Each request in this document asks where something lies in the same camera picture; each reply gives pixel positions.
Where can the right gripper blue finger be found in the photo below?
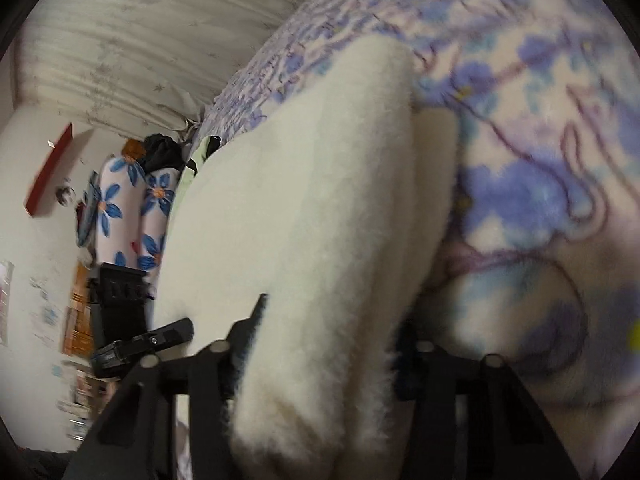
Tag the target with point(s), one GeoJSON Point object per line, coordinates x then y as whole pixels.
{"type": "Point", "coordinates": [241, 333]}

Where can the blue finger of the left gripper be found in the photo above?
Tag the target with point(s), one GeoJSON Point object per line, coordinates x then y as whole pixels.
{"type": "Point", "coordinates": [167, 336]}

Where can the cream knit cardigan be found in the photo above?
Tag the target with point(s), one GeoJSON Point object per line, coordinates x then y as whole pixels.
{"type": "Point", "coordinates": [331, 211]}

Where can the black clothing pile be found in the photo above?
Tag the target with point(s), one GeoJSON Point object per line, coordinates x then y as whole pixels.
{"type": "Point", "coordinates": [161, 152]}

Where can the upper floral rolled pillow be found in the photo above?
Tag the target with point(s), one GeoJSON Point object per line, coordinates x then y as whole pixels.
{"type": "Point", "coordinates": [109, 225]}

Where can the floral rolled pillow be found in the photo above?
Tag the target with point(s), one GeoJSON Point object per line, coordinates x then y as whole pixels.
{"type": "Point", "coordinates": [156, 207]}
{"type": "Point", "coordinates": [109, 225]}

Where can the lower floral rolled pillow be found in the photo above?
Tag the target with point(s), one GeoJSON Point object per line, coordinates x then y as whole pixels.
{"type": "Point", "coordinates": [156, 207]}

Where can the light green folded garment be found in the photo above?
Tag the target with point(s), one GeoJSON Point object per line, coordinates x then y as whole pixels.
{"type": "Point", "coordinates": [194, 164]}

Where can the white patterned curtain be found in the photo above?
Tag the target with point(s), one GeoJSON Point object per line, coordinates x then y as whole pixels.
{"type": "Point", "coordinates": [136, 66]}

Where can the blue purple floral bed blanket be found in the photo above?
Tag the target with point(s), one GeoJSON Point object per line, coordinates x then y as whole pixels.
{"type": "Point", "coordinates": [541, 260]}

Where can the red wall shelf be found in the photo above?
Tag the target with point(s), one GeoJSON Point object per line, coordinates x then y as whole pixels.
{"type": "Point", "coordinates": [47, 169]}

